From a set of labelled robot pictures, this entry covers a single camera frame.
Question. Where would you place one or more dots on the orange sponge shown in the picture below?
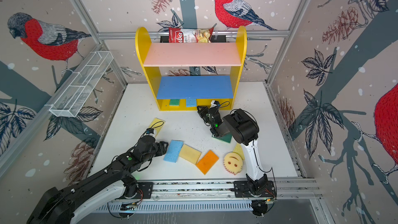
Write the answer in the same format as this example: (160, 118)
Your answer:
(207, 162)

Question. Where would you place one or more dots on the yellow sponge far left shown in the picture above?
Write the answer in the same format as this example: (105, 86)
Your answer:
(157, 124)

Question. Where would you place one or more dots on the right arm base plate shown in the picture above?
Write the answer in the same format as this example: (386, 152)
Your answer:
(242, 189)

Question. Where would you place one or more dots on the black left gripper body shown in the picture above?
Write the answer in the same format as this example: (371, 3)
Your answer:
(158, 150)

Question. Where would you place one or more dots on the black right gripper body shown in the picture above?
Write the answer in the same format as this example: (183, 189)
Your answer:
(205, 115)

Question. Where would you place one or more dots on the light green sponge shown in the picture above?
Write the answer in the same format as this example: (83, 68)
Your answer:
(174, 102)

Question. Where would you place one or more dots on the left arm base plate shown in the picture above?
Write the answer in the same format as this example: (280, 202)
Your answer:
(139, 190)

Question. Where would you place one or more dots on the pale yellow sponge centre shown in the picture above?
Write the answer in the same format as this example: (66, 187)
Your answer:
(190, 154)

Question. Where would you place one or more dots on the yellow shelf with coloured boards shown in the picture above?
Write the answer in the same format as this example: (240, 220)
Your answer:
(204, 88)

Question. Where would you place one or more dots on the blue sponge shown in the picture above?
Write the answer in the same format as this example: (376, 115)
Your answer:
(191, 103)
(173, 151)

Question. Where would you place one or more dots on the dark green sponge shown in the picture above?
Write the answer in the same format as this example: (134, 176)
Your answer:
(226, 138)

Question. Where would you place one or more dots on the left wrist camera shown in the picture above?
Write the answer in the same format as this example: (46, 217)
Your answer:
(151, 132)

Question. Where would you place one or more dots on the yellow sponge right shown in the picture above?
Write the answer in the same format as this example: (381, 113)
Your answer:
(238, 149)

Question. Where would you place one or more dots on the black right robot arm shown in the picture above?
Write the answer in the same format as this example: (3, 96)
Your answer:
(243, 127)

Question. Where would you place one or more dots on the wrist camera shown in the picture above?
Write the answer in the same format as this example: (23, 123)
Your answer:
(215, 105)
(151, 132)

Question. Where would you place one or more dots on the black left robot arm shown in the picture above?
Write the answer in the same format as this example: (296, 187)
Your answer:
(71, 204)

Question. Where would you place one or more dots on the yellow smiley face sponge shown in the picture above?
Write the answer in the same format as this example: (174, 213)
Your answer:
(233, 163)

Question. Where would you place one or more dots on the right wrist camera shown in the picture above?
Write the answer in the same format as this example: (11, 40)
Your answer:
(215, 105)

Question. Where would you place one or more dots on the white wire mesh basket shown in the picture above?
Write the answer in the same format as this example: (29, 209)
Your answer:
(84, 80)

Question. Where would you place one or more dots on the red cassava chips bag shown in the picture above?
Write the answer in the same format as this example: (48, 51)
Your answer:
(179, 35)

